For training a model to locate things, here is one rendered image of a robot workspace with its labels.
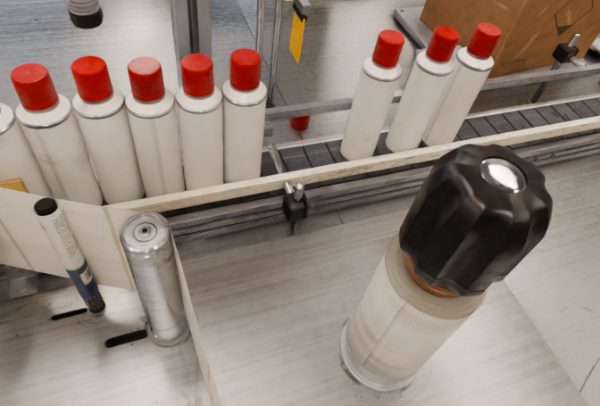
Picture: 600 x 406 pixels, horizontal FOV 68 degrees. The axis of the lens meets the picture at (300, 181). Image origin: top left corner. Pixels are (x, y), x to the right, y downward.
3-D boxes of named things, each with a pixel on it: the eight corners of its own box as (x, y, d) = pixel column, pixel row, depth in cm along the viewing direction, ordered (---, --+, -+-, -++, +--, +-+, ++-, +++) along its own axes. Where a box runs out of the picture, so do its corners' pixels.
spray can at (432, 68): (393, 160, 70) (440, 45, 54) (379, 137, 73) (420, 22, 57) (421, 154, 71) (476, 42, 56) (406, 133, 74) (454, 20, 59)
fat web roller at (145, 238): (150, 353, 47) (115, 262, 33) (144, 313, 49) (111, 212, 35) (194, 341, 48) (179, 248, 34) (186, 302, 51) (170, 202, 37)
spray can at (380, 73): (346, 168, 67) (382, 50, 52) (334, 144, 70) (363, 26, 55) (378, 162, 69) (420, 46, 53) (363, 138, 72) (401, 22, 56)
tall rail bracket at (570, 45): (543, 125, 88) (595, 53, 76) (520, 101, 92) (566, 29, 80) (555, 122, 89) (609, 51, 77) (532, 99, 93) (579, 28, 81)
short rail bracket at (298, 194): (283, 248, 63) (292, 195, 54) (277, 231, 64) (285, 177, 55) (304, 244, 64) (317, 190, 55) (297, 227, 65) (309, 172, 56)
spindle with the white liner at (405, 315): (359, 403, 46) (485, 251, 23) (328, 322, 51) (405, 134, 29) (433, 377, 49) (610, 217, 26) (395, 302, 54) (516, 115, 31)
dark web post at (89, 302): (89, 316, 48) (31, 214, 34) (88, 302, 49) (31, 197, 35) (106, 311, 49) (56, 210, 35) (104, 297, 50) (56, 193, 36)
